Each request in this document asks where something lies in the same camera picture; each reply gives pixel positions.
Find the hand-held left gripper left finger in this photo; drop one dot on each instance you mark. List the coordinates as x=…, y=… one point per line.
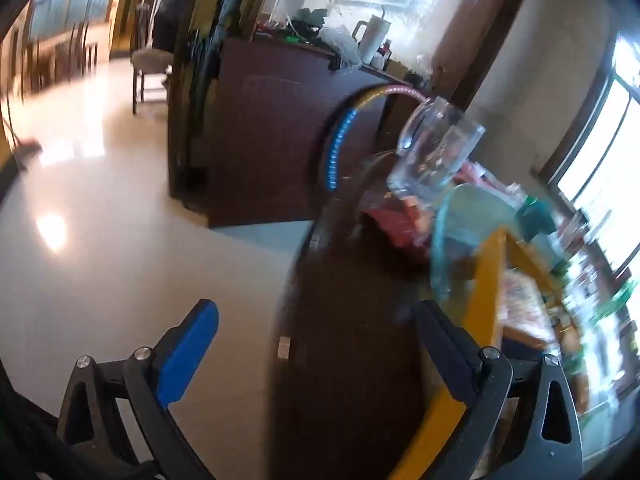
x=187, y=355

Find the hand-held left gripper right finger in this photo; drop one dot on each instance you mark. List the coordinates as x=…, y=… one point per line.
x=440, y=352

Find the yellow cardboard box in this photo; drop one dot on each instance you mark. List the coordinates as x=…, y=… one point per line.
x=480, y=290

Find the pink cloth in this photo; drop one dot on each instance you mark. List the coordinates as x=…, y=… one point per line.
x=400, y=225

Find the clear glass pitcher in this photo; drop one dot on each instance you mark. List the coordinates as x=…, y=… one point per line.
x=435, y=160

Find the multicoloured hula hoop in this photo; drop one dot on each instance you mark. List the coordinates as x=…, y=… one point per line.
x=334, y=150

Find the dark wooden cabinet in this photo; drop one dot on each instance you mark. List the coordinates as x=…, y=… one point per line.
x=260, y=135

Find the window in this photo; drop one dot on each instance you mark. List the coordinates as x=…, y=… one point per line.
x=600, y=150

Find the cushioned wooden chair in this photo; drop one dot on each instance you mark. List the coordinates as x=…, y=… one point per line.
x=150, y=60

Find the white tumbler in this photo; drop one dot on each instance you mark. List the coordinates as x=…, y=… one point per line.
x=372, y=40

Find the clear plastic bag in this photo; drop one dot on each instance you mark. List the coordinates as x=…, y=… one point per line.
x=340, y=42

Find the dark cloth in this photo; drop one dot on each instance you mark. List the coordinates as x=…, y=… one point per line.
x=172, y=20

